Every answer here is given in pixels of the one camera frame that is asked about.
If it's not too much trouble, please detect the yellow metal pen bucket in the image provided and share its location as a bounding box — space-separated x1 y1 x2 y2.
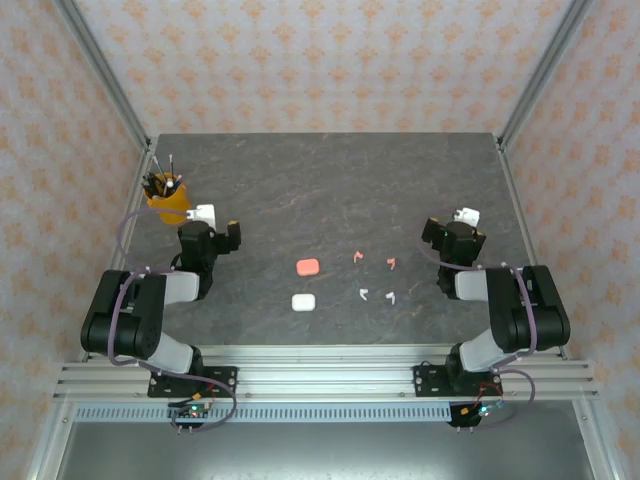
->
144 172 193 226

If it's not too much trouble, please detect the grey metal panel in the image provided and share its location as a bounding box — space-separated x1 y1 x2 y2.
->
54 422 601 480

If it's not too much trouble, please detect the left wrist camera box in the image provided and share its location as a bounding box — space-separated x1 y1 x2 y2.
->
188 203 219 227

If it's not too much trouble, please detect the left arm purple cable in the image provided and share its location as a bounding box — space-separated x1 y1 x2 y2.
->
107 207 239 435

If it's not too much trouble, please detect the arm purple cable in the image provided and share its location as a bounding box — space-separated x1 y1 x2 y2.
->
418 233 539 432
107 207 239 435

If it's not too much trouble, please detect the aluminium table side rail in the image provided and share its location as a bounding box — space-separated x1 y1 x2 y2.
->
79 142 157 364
494 138 572 361

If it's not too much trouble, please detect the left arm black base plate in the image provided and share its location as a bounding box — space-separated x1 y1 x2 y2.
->
147 365 239 399

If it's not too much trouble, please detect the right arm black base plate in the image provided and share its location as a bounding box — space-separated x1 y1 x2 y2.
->
413 363 501 399

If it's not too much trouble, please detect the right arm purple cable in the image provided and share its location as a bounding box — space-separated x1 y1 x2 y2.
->
418 233 539 432

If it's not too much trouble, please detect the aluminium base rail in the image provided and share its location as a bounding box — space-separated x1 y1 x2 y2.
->
52 343 601 402

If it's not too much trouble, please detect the aluminium frame post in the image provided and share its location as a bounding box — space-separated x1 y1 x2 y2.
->
497 0 585 151
572 399 624 480
27 399 76 480
53 0 152 151

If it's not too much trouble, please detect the grey slotted cable duct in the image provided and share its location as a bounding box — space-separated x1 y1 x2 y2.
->
74 404 504 424

